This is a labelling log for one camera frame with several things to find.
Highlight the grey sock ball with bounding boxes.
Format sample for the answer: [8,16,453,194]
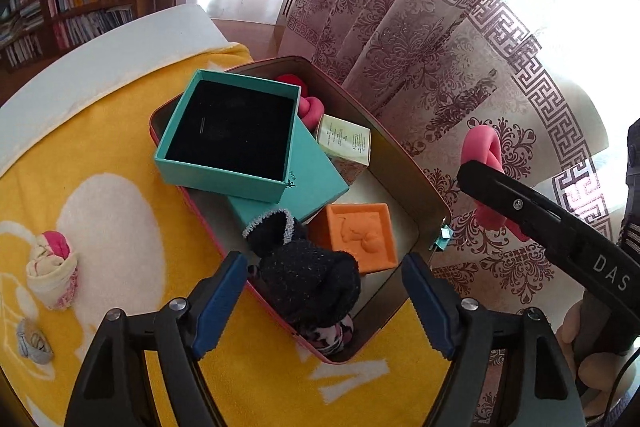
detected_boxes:
[16,319,54,365]

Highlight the pink knotted foam tube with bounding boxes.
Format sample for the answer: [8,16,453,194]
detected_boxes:
[460,124,529,242]

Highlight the floral cream sock ball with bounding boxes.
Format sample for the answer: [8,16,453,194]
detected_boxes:
[26,231,78,311]

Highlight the orange rubber cube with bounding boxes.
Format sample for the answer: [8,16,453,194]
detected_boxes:
[307,202,398,275]

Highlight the small leopard print pouch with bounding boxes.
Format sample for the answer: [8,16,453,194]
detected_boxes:
[302,314,355,357]

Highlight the black fuzzy sock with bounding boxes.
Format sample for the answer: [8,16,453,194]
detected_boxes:
[242,209,361,332]

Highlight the teal box base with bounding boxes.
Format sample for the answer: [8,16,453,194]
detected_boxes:
[154,69,300,202]

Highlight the teal box lid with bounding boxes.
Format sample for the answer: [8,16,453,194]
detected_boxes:
[227,118,349,227]

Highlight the person's right hand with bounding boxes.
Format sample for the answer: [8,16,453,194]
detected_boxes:
[555,294,638,421]

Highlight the teal binder clip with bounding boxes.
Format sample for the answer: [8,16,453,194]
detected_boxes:
[431,219,454,251]

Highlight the yellow white blanket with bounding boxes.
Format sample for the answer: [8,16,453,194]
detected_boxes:
[1,44,448,426]

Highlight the patterned purple curtain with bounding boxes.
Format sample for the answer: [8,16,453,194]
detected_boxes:
[281,0,611,327]

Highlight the small pale green carton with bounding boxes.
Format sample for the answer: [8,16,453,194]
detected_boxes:
[316,114,371,166]

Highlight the pink knot toy in box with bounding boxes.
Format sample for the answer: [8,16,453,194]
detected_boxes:
[276,74,324,132]

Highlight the black cable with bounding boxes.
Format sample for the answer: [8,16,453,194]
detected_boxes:
[596,340,640,427]

